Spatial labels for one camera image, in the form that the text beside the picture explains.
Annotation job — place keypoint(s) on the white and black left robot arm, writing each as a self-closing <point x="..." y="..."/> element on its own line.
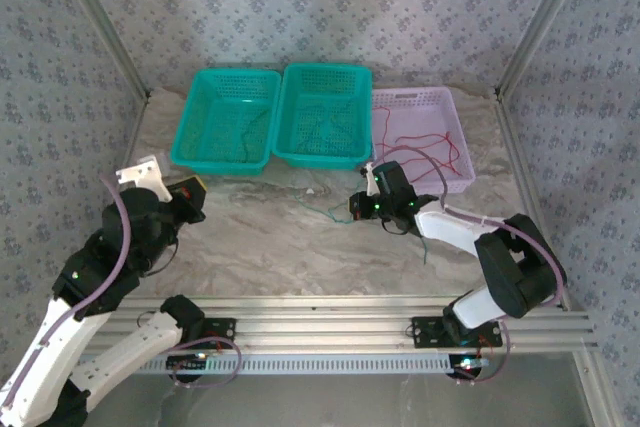
<point x="45" y="362"/>

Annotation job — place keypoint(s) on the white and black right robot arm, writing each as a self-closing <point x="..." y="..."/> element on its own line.
<point x="450" y="229"/>

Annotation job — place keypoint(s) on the teal plastic basket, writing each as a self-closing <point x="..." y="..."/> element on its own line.
<point x="320" y="92"/>
<point x="215" y="117"/>

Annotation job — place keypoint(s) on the lilac plastic basket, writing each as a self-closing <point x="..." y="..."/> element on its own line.
<point x="425" y="107"/>

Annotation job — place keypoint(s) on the aluminium base beam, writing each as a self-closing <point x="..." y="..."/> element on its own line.
<point x="320" y="319"/>

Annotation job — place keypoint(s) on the black controller board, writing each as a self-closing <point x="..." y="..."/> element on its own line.
<point x="467" y="367"/>
<point x="187" y="364"/>

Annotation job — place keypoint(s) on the aluminium table side rail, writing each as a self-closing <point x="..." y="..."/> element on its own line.
<point x="529" y="197"/>
<point x="116" y="197"/>

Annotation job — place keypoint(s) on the aluminium frame post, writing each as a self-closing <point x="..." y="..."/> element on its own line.
<point x="542" y="22"/>
<point x="105" y="22"/>

